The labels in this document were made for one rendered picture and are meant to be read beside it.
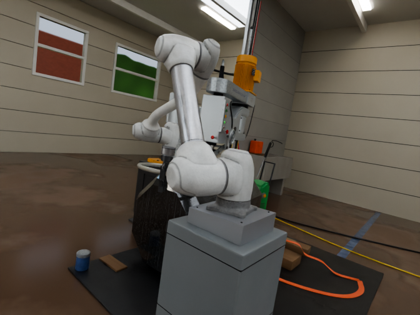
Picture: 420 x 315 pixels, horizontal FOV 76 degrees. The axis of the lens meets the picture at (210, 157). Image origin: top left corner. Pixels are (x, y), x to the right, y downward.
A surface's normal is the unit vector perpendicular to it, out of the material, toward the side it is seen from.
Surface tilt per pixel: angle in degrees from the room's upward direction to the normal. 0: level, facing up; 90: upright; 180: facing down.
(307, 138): 90
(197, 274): 90
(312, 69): 90
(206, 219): 90
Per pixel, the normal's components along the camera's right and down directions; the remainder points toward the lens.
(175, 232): -0.62, -0.01
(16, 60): 0.77, 0.18
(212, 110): -0.40, 0.04
